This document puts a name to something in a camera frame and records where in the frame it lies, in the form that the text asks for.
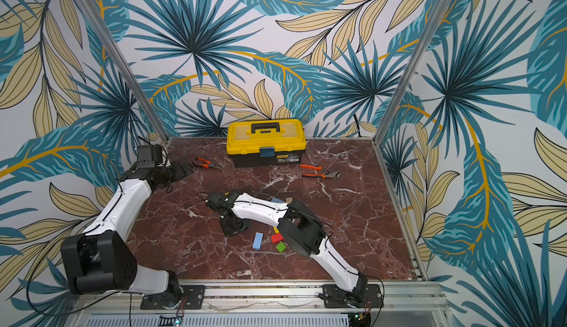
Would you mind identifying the red block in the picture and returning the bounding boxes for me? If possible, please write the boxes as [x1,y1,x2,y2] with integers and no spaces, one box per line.
[271,233,284,244]

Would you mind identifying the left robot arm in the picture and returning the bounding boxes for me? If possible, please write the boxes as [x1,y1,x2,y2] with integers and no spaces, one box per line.
[61,145,193,298]

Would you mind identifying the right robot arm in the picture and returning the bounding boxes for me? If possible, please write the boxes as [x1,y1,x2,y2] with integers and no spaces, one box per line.
[205,191,368,300]

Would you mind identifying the light blue block lower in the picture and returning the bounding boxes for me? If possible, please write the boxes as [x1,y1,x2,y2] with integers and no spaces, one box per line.
[252,232,264,250]

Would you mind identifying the yellow black toolbox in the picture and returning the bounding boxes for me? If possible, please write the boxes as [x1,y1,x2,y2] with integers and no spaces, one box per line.
[226,119,307,168]

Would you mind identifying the green small cube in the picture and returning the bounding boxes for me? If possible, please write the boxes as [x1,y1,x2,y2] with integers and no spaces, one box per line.
[276,242,286,253]

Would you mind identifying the small orange-handled pliers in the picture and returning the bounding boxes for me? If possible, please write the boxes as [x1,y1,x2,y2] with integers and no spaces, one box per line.
[193,157,222,169]

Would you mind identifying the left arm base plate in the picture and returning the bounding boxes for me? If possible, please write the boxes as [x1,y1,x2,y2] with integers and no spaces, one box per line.
[140,285,205,312]

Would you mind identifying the large orange-handled pliers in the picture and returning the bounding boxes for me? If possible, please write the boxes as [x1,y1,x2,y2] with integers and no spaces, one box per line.
[300,164,341,179]

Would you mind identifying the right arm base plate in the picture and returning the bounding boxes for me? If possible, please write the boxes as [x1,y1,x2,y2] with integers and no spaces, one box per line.
[318,284,384,309]

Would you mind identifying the aluminium front rail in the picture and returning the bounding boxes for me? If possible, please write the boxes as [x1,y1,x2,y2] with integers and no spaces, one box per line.
[64,280,456,326]

